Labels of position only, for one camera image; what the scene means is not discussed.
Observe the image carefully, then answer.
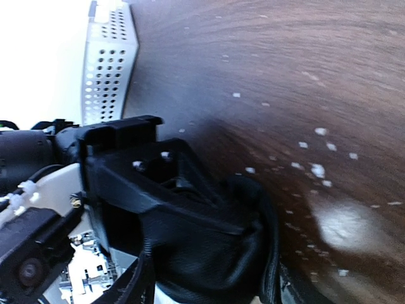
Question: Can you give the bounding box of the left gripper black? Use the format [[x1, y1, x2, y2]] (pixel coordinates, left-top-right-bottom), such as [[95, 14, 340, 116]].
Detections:
[[75, 115, 247, 255]]

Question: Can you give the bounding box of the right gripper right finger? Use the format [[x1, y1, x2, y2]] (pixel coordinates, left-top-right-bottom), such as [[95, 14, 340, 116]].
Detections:
[[280, 263, 320, 304]]

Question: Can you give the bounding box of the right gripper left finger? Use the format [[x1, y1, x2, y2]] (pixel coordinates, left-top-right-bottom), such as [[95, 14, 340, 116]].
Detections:
[[94, 256, 155, 304]]

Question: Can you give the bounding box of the black necktie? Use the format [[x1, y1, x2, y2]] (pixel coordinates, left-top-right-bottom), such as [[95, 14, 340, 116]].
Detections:
[[144, 175, 282, 303]]

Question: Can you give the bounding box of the white perforated plastic basket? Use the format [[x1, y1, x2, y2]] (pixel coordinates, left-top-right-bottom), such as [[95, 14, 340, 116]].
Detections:
[[81, 1, 139, 125]]

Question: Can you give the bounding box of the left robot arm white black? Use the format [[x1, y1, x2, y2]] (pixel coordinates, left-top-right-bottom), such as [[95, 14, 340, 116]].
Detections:
[[1, 115, 255, 255]]

